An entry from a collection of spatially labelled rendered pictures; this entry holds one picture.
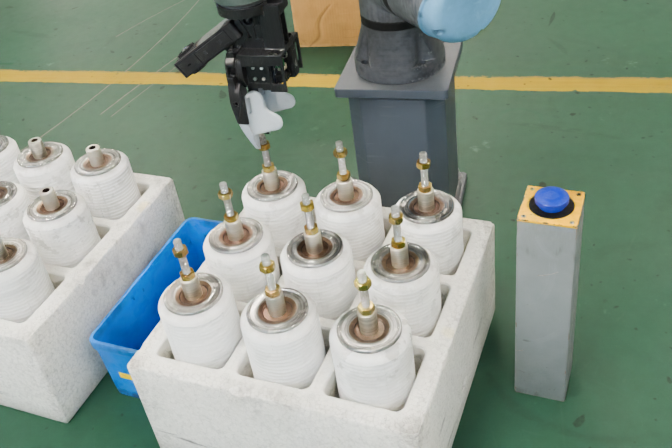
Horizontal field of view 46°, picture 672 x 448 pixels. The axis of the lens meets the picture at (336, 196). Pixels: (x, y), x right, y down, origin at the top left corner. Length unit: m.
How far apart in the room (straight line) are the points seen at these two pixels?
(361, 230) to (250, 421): 0.30
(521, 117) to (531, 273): 0.79
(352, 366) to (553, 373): 0.34
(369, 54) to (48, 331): 0.64
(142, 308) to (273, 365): 0.39
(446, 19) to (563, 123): 0.68
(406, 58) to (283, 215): 0.33
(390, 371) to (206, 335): 0.24
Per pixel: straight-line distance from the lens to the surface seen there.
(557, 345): 1.10
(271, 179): 1.16
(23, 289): 1.20
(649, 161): 1.64
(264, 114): 1.07
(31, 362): 1.20
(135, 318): 1.30
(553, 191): 0.99
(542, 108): 1.79
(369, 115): 1.32
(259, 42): 1.04
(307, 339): 0.96
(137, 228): 1.32
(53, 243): 1.26
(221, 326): 1.01
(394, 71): 1.28
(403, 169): 1.37
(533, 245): 0.99
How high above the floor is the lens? 0.92
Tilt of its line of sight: 36 degrees down
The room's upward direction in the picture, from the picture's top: 9 degrees counter-clockwise
